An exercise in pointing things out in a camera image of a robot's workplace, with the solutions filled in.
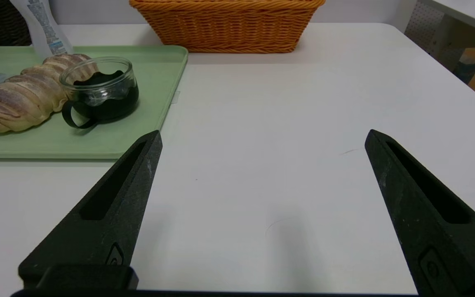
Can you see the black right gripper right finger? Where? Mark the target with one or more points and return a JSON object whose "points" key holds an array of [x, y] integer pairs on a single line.
{"points": [[419, 222]]}

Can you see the white plastic bottle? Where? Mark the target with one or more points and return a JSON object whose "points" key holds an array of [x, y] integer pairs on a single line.
{"points": [[45, 29]]}

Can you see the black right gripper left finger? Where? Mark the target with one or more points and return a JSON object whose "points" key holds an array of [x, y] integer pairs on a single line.
{"points": [[109, 214]]}

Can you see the glass cup with black holder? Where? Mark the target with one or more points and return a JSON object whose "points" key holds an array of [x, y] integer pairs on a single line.
{"points": [[105, 103]]}

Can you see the white side table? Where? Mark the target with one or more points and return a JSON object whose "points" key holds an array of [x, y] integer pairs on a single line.
{"points": [[468, 10]]}

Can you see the light green plastic tray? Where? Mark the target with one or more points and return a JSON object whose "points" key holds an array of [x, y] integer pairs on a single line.
{"points": [[146, 74]]}

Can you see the orange wicker basket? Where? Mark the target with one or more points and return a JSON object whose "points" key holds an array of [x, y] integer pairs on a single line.
{"points": [[229, 24]]}

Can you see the white perforated panel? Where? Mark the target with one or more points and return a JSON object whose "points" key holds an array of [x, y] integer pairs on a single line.
{"points": [[423, 24]]}

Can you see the striped brown bread roll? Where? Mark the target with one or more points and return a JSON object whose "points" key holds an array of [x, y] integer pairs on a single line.
{"points": [[19, 101]]}

